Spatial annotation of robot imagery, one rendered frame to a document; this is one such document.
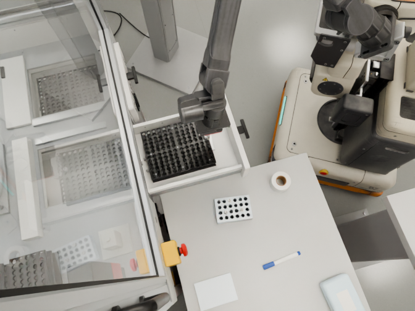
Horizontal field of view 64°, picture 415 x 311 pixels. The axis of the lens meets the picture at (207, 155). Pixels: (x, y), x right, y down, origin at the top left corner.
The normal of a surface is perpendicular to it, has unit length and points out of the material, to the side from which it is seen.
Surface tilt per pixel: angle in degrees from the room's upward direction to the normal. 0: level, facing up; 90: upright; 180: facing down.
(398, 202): 0
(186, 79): 3
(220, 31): 51
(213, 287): 0
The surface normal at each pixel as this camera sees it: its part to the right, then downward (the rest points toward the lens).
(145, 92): 0.00, -0.33
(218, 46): 0.26, 0.39
